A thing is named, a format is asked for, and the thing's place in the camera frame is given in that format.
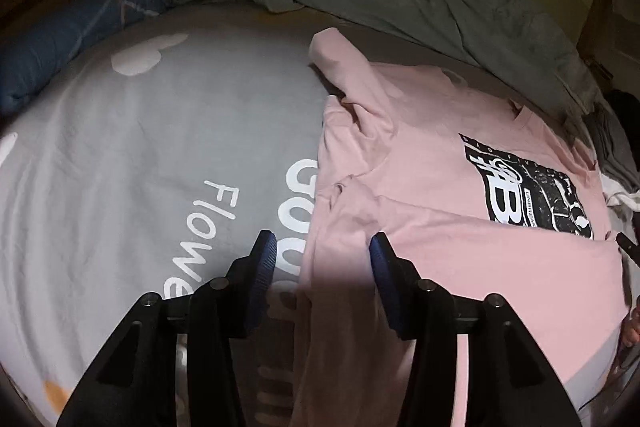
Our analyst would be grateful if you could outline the pink printed t-shirt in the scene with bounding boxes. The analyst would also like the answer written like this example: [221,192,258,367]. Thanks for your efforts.
[292,28,628,426]

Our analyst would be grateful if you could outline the black dark clothes pile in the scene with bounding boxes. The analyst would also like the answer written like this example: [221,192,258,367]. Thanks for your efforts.
[584,89,640,193]

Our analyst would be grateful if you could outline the person's right hand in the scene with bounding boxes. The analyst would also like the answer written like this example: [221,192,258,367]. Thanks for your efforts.
[620,306,640,347]

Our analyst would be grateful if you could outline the white crumpled cloth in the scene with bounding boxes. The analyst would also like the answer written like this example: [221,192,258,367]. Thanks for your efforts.
[600,173,640,212]

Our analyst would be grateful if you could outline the grey printed bed sheet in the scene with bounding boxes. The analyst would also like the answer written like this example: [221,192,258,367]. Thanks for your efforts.
[0,5,622,427]

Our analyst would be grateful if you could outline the blue pillow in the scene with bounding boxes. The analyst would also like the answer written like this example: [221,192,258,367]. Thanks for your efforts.
[1,0,166,118]

